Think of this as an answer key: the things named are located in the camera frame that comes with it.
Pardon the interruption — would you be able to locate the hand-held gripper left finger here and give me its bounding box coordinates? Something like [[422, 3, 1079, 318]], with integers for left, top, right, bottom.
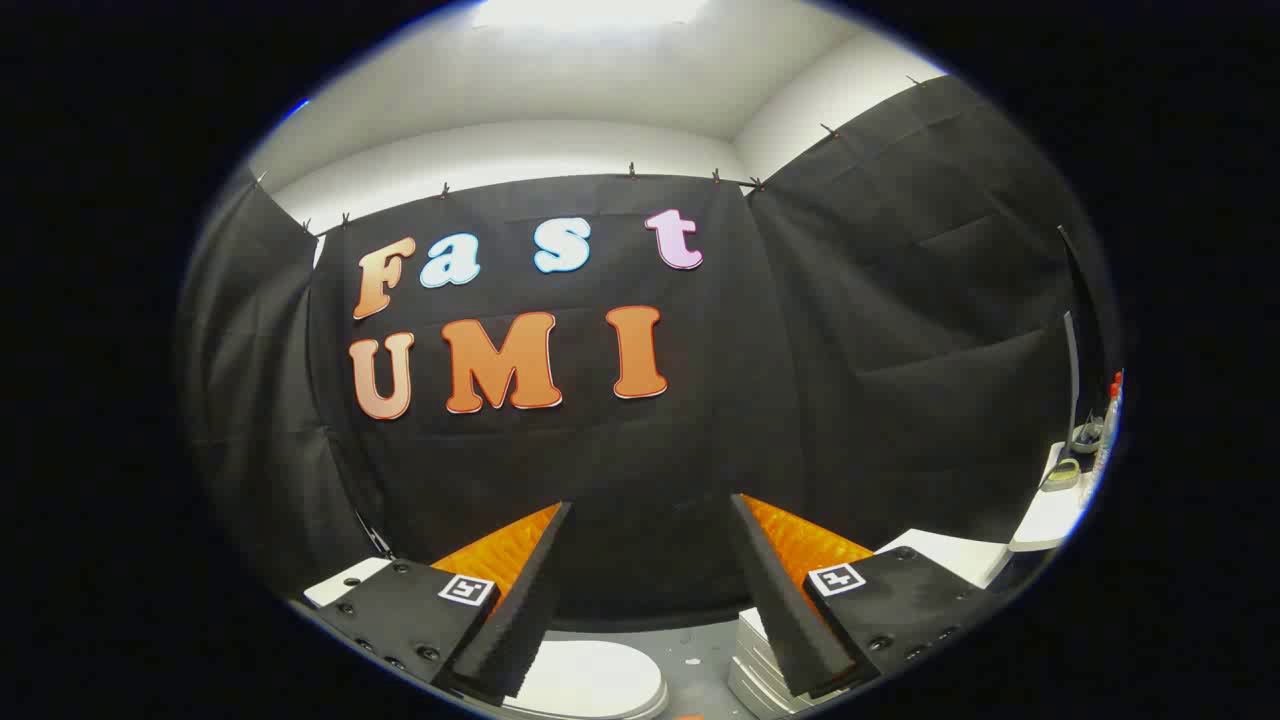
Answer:
[[290, 502, 575, 707]]

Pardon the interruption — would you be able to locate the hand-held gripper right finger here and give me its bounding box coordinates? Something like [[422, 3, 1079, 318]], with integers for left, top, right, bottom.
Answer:
[[728, 493, 996, 701]]

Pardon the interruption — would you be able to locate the white toilet lid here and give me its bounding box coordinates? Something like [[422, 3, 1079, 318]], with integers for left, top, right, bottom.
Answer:
[[500, 640, 671, 720]]

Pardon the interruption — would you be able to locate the white ridged stepped unit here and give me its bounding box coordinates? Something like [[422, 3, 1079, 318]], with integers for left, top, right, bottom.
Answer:
[[728, 528, 1013, 717]]

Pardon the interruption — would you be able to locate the black backdrop cloth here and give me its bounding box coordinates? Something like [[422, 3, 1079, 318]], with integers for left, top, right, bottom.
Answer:
[[178, 75, 1111, 631]]

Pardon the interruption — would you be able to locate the white side shelf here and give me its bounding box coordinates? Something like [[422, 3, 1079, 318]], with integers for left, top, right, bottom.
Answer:
[[1008, 440, 1101, 553]]

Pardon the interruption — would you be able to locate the thin grey stand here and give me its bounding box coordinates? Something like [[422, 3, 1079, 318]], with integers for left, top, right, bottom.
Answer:
[[1058, 225, 1106, 433]]

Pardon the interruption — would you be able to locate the clear bottle red cap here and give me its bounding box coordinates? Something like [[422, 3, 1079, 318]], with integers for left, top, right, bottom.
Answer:
[[1098, 370, 1125, 483]]

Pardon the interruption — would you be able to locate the row of backdrop clips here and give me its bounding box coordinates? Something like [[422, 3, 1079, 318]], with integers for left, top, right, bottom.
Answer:
[[255, 75, 926, 236]]

